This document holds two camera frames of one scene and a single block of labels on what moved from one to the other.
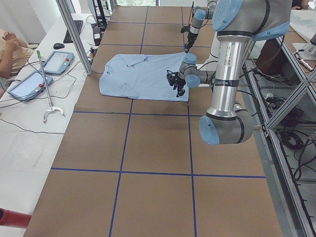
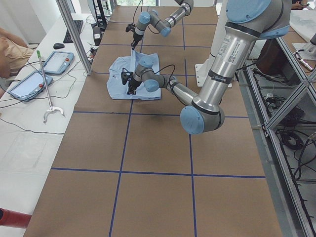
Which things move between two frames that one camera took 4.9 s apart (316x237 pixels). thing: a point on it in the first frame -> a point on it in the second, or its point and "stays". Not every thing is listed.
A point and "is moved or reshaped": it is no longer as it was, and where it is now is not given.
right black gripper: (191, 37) -> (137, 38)
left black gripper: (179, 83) -> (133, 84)
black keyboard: (78, 24) stays
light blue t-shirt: (143, 75) is moved or reshaped
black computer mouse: (57, 46) stays
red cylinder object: (8, 217) stays
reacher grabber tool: (51, 109) stays
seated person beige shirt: (14, 53) stays
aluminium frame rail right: (282, 116) stays
